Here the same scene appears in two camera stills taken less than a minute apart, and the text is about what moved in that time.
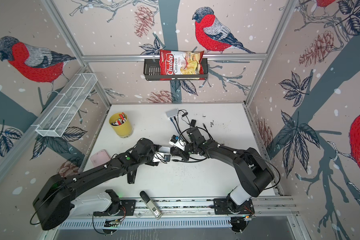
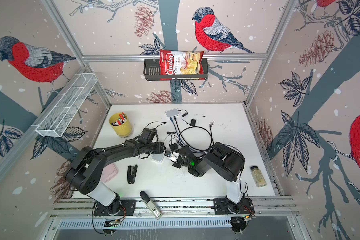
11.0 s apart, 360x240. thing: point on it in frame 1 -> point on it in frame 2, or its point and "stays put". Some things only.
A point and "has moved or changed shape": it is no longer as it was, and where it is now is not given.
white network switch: (172, 112) stays put
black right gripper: (181, 154) -> (176, 165)
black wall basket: (152, 72) stays put
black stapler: (131, 176) stays put
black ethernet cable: (186, 141) -> (211, 135)
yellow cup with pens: (119, 121) stays put
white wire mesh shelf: (59, 118) stays put
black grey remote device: (157, 213) stays put
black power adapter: (167, 157) has moved or changed shape
